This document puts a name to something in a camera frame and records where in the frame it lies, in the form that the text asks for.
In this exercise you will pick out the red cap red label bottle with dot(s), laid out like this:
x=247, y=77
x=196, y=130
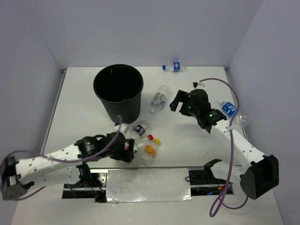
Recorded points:
x=139, y=143

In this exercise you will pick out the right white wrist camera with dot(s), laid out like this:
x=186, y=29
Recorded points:
x=197, y=85

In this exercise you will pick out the blue label bottle at wall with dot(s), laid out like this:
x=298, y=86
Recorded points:
x=174, y=67

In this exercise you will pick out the black plastic waste bin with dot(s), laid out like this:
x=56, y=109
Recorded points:
x=119, y=87

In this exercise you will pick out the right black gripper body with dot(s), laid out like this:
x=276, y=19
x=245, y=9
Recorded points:
x=193, y=110

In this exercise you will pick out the clear bottle dark blue label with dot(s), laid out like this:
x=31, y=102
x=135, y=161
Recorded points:
x=139, y=130

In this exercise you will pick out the black metal base rail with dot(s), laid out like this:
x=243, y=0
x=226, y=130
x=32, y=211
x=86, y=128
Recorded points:
x=201, y=182

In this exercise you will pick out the yellow cap orange label bottle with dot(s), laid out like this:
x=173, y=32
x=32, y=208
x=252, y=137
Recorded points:
x=148, y=153

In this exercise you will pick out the silver foil sheet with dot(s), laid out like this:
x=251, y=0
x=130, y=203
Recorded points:
x=147, y=185

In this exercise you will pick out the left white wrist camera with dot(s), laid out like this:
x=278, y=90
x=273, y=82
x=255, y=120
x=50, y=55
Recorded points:
x=123, y=128

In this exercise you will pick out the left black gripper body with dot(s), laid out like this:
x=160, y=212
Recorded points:
x=118, y=154

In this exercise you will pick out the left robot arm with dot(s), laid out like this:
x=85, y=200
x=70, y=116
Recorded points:
x=66, y=166

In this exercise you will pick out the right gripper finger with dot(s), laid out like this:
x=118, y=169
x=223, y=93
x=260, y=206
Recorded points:
x=181, y=97
x=185, y=110

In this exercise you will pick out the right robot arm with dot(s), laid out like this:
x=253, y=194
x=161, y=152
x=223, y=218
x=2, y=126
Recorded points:
x=258, y=172

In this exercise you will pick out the clear bottle white green label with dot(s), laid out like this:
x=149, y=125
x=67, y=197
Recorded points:
x=159, y=99

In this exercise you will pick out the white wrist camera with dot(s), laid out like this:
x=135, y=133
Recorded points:
x=197, y=85
x=123, y=128

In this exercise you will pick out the blue label bottle right side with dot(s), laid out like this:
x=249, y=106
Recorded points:
x=230, y=110

